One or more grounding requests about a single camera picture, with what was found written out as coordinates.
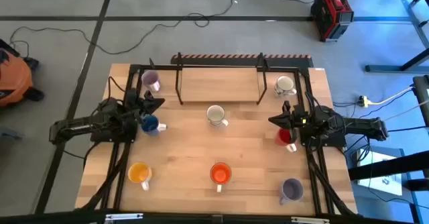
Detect grey metal rack leg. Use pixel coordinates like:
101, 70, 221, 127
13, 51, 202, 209
394, 0, 429, 49

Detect blue mug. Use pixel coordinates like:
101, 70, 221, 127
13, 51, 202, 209
139, 115, 168, 137

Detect cream mug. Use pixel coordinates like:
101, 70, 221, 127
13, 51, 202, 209
206, 105, 230, 127

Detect orange vacuum cleaner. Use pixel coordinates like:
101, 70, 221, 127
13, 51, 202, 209
0, 38, 46, 109

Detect red black power box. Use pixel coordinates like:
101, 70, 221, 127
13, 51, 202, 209
310, 0, 355, 43

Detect short black cable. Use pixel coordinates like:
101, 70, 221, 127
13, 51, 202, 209
62, 142, 99, 161

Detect silver metal bracket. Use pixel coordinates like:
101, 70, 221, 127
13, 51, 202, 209
290, 216, 331, 224

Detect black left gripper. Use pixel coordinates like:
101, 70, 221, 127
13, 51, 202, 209
130, 89, 166, 118

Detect grey mug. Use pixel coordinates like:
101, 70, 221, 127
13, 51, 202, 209
279, 178, 305, 206

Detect wooden shelf black legs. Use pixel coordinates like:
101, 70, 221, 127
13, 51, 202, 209
174, 52, 270, 106

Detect thin black cable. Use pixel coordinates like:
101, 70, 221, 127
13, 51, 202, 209
387, 125, 429, 133

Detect yellow mug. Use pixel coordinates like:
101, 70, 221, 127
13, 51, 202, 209
127, 162, 154, 192

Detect black stand foot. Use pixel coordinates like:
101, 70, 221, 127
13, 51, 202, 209
364, 48, 429, 74

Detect white cable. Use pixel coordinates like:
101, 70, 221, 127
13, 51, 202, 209
367, 86, 416, 106

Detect grey cable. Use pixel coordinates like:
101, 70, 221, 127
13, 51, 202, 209
381, 99, 429, 123

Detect black cable conduit bundle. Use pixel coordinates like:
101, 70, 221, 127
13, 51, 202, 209
306, 146, 358, 217
79, 142, 132, 212

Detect black diagonal beam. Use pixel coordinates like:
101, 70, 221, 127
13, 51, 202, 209
348, 150, 429, 182

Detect red mug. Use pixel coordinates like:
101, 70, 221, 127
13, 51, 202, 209
274, 127, 298, 153

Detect black gantry crossbar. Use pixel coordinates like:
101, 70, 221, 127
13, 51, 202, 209
0, 209, 429, 224

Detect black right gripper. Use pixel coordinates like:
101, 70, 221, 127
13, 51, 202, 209
267, 100, 310, 135

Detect white box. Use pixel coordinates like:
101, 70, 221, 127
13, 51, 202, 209
356, 148, 404, 197

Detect lilac mug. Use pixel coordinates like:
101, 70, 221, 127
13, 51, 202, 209
141, 70, 162, 93

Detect long black floor cable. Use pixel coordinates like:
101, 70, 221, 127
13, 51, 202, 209
9, 0, 316, 56

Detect black hazard-striped bar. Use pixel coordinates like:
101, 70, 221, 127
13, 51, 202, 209
170, 53, 314, 68

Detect navy white floral mug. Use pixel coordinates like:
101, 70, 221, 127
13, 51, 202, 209
273, 75, 298, 98

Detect orange mug white handle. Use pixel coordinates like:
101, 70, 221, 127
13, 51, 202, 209
209, 162, 233, 194

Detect black aluminium table frame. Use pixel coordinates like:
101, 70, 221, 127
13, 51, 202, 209
100, 64, 336, 217

